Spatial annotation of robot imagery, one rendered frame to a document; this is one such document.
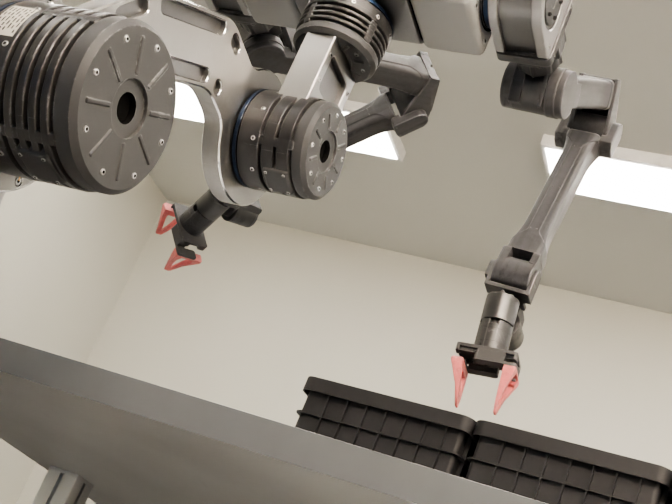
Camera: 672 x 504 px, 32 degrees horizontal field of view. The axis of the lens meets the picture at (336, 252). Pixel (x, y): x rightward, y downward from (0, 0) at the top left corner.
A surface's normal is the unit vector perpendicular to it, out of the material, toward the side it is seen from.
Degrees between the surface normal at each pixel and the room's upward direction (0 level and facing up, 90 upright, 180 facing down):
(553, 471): 90
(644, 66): 180
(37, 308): 90
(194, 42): 90
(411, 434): 90
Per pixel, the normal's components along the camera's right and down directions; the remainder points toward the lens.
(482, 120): -0.37, 0.85
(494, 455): -0.33, -0.49
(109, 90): 0.89, 0.21
